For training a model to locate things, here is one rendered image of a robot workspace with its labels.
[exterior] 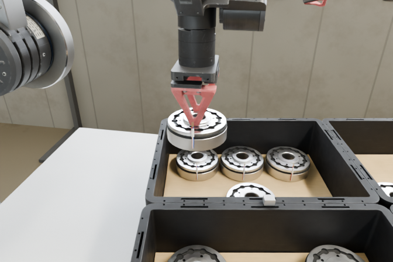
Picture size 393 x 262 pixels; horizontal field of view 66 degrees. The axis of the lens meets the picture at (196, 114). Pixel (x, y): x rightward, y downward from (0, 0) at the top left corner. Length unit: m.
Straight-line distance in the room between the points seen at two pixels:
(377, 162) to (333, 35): 1.33
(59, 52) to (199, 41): 0.34
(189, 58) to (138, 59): 1.80
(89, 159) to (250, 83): 1.38
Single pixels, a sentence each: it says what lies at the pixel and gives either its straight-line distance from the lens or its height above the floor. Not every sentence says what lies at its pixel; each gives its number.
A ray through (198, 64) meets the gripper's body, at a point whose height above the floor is 1.15.
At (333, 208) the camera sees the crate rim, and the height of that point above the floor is 0.93.
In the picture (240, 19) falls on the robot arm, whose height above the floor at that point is 1.22.
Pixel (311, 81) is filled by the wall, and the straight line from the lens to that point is 2.19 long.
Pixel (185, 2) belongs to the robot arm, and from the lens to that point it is 0.40.
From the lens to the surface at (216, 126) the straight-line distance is 0.50.
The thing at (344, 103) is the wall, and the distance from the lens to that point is 2.30.
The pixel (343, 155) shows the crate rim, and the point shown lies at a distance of 0.70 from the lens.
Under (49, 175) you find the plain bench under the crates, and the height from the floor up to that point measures 0.70.
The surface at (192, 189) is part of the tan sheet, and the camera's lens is 0.70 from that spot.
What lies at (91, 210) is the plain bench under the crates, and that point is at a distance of 0.88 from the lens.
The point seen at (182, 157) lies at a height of 0.86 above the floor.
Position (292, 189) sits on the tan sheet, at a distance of 0.73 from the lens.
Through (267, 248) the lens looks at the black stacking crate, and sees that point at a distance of 0.59.
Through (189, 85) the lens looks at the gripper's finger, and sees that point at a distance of 0.45.
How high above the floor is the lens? 1.29
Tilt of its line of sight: 27 degrees down
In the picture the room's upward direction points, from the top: straight up
